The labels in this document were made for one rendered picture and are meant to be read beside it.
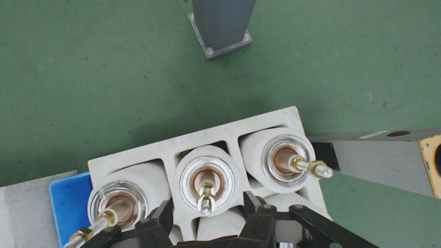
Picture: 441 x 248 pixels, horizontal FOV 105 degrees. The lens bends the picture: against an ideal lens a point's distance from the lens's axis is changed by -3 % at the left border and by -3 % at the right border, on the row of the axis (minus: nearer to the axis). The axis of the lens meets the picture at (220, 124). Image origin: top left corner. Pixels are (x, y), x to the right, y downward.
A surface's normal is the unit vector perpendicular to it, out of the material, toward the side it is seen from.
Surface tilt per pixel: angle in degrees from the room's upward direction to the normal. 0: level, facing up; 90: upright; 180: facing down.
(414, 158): 90
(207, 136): 0
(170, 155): 0
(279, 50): 0
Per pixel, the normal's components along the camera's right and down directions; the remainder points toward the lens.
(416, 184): -0.96, 0.26
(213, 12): -0.36, 0.92
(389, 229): 0.07, -0.08
